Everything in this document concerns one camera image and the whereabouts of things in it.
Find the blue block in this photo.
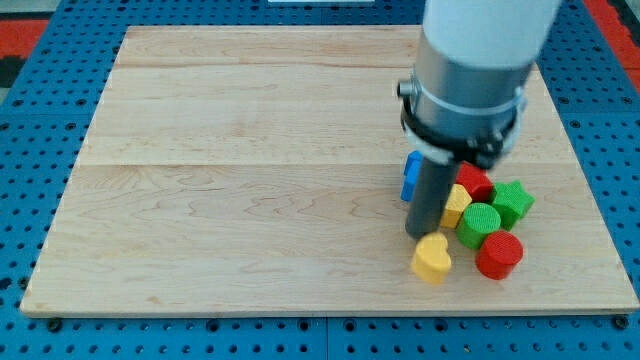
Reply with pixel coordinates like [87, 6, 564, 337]
[400, 151, 422, 202]

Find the green star block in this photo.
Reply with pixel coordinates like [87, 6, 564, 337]
[489, 180, 536, 230]

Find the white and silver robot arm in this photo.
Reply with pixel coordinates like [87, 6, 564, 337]
[397, 0, 561, 169]

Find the red hexagon block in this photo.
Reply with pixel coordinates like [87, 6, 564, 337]
[456, 162, 494, 202]

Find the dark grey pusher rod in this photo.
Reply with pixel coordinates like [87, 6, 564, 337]
[405, 156, 460, 240]

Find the red cylinder block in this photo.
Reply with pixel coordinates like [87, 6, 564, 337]
[475, 230, 524, 280]

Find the yellow hexagon block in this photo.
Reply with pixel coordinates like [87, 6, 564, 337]
[440, 184, 472, 229]

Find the light wooden board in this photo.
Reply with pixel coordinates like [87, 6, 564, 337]
[20, 26, 639, 318]

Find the yellow heart block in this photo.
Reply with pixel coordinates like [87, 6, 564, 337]
[411, 232, 452, 285]

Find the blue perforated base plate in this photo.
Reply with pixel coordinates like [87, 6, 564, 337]
[1, 0, 639, 359]

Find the green cylinder block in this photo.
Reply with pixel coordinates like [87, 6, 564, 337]
[456, 203, 501, 250]

